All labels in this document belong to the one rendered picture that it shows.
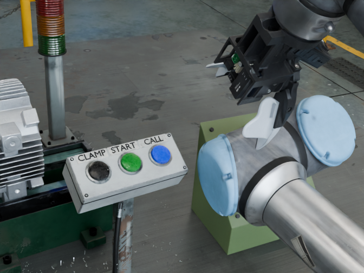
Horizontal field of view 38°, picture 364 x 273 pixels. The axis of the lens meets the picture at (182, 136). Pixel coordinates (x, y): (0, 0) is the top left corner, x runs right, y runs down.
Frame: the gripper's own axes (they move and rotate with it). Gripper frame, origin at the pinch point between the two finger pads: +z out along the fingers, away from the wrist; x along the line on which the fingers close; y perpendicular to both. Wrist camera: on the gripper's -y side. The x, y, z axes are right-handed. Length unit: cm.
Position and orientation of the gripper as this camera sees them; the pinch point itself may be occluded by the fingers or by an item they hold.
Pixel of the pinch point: (241, 109)
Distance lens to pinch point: 78.1
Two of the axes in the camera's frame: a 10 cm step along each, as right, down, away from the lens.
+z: -3.3, 5.0, 8.0
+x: 4.1, 8.4, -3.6
